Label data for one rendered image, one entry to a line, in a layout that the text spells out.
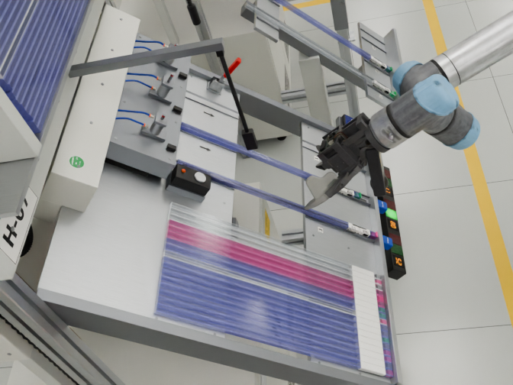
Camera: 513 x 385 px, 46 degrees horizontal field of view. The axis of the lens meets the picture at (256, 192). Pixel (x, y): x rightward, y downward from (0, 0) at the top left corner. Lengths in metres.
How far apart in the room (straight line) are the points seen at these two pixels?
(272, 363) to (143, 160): 0.45
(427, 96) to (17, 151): 0.68
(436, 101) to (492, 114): 1.65
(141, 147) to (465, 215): 1.51
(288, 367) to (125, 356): 0.56
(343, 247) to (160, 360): 0.53
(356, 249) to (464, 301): 0.86
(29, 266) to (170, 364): 0.48
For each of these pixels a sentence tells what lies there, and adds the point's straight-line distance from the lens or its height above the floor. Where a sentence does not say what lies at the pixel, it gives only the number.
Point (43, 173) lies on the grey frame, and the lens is 0.98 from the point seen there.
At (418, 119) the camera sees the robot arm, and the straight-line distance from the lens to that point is 1.13.
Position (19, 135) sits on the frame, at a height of 1.43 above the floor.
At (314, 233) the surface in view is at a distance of 1.35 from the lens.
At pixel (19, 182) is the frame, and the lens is 0.87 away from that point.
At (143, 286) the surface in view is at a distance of 1.08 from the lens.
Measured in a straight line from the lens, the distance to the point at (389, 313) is 1.34.
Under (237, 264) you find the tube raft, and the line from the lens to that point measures 1.17.
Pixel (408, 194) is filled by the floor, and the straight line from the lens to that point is 2.46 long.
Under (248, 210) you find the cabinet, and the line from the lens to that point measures 1.71.
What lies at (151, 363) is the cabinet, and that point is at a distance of 1.55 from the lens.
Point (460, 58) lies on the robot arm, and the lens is 1.30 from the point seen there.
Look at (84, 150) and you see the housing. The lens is 1.09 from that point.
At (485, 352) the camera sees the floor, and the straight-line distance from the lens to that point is 2.12.
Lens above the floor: 1.91
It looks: 48 degrees down
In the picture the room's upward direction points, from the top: 20 degrees counter-clockwise
